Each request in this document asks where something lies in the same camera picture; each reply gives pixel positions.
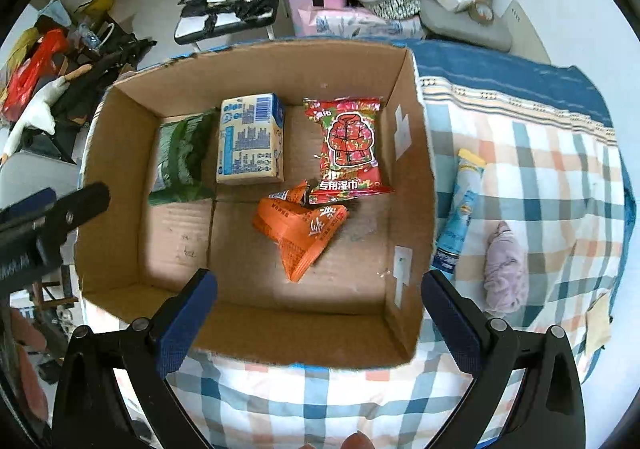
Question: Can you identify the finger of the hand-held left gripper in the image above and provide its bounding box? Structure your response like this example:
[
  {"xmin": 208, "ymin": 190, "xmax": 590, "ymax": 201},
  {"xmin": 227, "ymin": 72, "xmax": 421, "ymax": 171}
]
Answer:
[
  {"xmin": 0, "ymin": 188, "xmax": 57, "ymax": 231},
  {"xmin": 31, "ymin": 182, "xmax": 111, "ymax": 270}
]

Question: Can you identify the brown cardboard box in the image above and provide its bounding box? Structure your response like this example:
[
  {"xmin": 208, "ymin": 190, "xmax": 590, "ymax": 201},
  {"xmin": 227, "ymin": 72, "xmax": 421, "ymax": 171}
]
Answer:
[{"xmin": 74, "ymin": 40, "xmax": 440, "ymax": 370}]

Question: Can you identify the green packet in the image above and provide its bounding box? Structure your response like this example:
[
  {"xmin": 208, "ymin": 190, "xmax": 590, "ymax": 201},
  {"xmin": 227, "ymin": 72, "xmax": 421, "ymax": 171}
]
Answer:
[{"xmin": 148, "ymin": 110, "xmax": 220, "ymax": 206}]

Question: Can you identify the blue and yellow tissue pack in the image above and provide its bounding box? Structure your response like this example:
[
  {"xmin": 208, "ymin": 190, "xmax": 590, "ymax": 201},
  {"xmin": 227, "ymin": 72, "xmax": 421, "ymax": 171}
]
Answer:
[{"xmin": 216, "ymin": 93, "xmax": 287, "ymax": 185}]

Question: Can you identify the wooden stool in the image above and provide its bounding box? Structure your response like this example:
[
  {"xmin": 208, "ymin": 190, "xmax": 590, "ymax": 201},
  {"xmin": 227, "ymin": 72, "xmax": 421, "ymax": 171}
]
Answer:
[{"xmin": 30, "ymin": 265, "xmax": 81, "ymax": 326}]

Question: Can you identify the plaid blanket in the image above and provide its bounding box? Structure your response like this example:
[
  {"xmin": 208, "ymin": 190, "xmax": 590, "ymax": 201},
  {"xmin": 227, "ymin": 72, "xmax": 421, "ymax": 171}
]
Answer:
[{"xmin": 85, "ymin": 36, "xmax": 629, "ymax": 449}]

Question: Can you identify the dark cloth pile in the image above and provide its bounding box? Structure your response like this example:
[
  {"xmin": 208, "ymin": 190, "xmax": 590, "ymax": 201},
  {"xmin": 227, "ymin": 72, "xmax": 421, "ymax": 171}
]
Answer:
[{"xmin": 47, "ymin": 34, "xmax": 158, "ymax": 165}]

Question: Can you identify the light blue tube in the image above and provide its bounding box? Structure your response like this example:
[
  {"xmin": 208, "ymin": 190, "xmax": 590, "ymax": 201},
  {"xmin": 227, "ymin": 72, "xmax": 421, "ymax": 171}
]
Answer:
[{"xmin": 434, "ymin": 149, "xmax": 487, "ymax": 275}]

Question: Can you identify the red plastic bag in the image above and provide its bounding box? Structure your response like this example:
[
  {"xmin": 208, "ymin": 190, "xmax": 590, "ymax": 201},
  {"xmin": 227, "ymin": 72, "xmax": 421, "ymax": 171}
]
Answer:
[{"xmin": 2, "ymin": 29, "xmax": 68, "ymax": 122}]

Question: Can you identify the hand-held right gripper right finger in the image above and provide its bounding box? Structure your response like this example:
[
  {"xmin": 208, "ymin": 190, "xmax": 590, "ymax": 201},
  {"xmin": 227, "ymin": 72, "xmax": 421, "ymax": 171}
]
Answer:
[{"xmin": 421, "ymin": 269, "xmax": 587, "ymax": 449}]

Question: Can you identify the yellow bag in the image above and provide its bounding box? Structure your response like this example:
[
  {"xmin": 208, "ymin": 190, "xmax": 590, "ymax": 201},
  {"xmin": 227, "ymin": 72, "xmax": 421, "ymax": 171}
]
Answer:
[{"xmin": 75, "ymin": 0, "xmax": 118, "ymax": 22}]

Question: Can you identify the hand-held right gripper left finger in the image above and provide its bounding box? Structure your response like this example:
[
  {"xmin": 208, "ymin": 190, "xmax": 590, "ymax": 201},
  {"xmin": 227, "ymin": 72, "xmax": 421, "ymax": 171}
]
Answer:
[{"xmin": 51, "ymin": 268, "xmax": 219, "ymax": 449}]

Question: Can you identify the floral tissue pack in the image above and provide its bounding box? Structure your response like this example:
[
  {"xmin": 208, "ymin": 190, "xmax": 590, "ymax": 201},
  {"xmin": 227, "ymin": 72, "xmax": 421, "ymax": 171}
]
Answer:
[{"xmin": 298, "ymin": 6, "xmax": 426, "ymax": 41}]

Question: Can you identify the lilac cloth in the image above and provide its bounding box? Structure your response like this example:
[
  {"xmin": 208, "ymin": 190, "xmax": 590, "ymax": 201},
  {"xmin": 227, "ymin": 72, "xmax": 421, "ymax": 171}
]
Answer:
[{"xmin": 483, "ymin": 220, "xmax": 528, "ymax": 314}]

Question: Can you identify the red wet wipes packet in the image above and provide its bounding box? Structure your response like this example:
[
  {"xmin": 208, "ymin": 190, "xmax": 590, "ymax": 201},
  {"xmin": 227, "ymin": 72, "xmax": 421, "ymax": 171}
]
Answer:
[{"xmin": 303, "ymin": 97, "xmax": 396, "ymax": 206}]

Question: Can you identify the white goose plush toy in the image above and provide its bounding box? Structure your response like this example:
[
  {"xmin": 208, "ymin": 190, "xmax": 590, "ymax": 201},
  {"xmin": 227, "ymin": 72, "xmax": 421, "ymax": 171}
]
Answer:
[{"xmin": 0, "ymin": 64, "xmax": 93, "ymax": 165}]

